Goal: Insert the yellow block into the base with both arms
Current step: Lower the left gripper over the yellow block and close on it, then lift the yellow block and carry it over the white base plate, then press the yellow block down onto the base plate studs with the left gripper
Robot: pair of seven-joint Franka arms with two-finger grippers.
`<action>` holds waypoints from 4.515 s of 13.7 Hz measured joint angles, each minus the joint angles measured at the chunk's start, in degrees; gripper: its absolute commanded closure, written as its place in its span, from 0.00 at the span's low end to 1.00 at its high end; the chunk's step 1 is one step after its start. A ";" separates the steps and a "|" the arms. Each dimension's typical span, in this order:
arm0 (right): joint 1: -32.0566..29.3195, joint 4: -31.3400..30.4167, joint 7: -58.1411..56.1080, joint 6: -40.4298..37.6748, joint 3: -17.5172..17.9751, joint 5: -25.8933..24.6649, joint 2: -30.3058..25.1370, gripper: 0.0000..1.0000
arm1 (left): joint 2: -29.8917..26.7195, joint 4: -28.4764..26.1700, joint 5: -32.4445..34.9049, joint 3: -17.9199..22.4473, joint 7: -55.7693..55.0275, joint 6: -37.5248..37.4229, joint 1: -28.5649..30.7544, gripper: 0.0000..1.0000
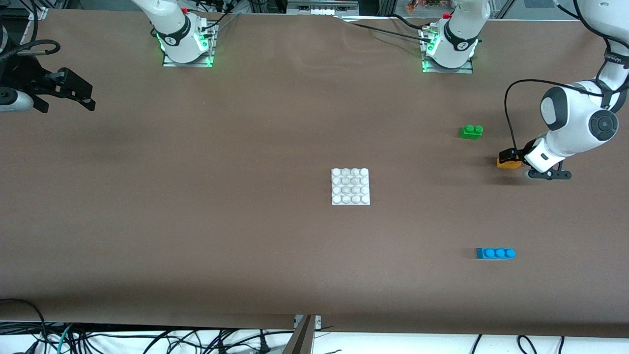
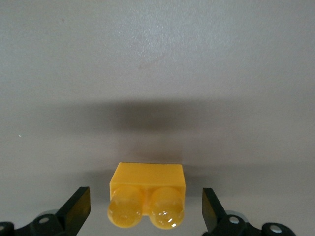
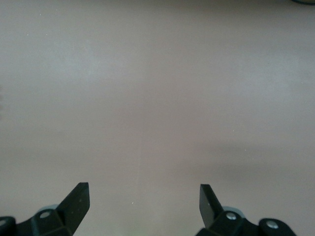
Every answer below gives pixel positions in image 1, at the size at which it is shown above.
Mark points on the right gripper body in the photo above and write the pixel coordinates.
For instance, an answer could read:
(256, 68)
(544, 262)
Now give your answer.
(25, 77)

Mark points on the yellow two-stud block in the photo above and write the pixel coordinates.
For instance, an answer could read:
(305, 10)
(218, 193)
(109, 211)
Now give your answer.
(508, 165)

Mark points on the white studded base plate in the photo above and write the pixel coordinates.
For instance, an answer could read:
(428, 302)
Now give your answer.
(350, 186)

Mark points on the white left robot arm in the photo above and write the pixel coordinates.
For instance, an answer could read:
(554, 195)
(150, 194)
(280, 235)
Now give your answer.
(575, 118)

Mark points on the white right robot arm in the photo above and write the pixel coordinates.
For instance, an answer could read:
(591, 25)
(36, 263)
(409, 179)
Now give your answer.
(172, 29)

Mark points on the green two-stud block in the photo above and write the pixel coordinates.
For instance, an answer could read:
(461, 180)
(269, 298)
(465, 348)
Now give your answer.
(471, 132)

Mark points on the blue three-stud block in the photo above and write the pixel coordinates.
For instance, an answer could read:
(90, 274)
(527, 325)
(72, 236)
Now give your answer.
(495, 253)

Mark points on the orange red background clutter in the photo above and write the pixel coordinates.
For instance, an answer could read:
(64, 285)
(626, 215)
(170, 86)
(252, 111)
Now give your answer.
(422, 5)

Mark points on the brown table cover sheet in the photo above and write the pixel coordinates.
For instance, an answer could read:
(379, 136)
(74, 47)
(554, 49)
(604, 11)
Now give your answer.
(295, 270)

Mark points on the grey metal table leg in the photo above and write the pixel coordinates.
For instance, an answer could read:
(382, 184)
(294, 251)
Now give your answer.
(300, 339)

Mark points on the small silver corner bracket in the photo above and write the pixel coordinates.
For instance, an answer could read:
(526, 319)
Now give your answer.
(38, 13)

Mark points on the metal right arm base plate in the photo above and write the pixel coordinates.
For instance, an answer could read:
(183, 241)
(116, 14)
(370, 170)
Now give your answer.
(169, 64)

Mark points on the aluminium profile rail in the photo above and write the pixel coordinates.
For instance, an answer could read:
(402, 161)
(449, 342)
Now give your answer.
(322, 7)

